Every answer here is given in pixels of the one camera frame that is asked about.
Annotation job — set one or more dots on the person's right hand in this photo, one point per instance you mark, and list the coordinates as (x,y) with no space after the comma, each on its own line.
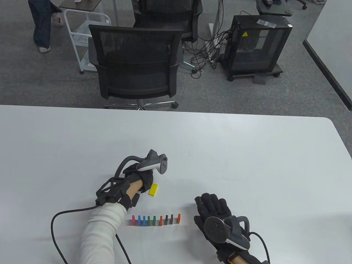
(213,206)

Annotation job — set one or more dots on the black chair leg with caster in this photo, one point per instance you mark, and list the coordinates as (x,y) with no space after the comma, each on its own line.
(303,5)

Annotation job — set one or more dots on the white desk leg panel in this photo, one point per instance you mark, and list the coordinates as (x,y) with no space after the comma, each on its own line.
(218,16)

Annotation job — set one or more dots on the black mesh office chair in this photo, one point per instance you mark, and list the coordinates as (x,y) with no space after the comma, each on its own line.
(137,68)

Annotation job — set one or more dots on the person's right forearm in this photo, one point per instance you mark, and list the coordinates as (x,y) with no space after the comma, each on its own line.
(237,259)

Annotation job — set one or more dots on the yellow domino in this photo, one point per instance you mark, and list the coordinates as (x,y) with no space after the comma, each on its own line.
(153,190)

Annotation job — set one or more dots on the white table pole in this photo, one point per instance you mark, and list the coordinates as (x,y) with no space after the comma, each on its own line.
(115,12)

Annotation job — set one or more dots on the black glass computer case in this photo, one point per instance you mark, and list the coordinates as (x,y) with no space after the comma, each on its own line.
(255,55)

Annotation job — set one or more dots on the brown side table top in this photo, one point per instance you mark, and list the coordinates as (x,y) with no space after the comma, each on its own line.
(82,6)

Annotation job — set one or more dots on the grey hand tracker controller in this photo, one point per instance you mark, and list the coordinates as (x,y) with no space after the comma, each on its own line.
(152,162)
(214,228)

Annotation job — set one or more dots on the black swivel chair base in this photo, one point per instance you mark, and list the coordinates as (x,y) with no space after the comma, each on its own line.
(272,11)

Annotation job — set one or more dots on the person's left hand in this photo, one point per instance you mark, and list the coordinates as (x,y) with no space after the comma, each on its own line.
(145,180)

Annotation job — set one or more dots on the grey foot block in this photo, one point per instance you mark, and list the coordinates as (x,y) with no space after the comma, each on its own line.
(260,79)

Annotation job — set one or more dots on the person's left forearm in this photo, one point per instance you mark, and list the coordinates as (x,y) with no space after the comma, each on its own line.
(101,233)

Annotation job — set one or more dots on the black padded office chair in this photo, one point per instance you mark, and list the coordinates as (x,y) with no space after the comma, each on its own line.
(165,13)

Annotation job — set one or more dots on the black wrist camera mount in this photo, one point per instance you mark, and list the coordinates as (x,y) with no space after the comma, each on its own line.
(110,192)

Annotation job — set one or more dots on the clear plastic bag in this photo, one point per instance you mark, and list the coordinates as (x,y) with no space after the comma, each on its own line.
(266,23)

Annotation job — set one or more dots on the white rolling cart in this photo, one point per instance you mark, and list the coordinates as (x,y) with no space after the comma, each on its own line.
(85,62)

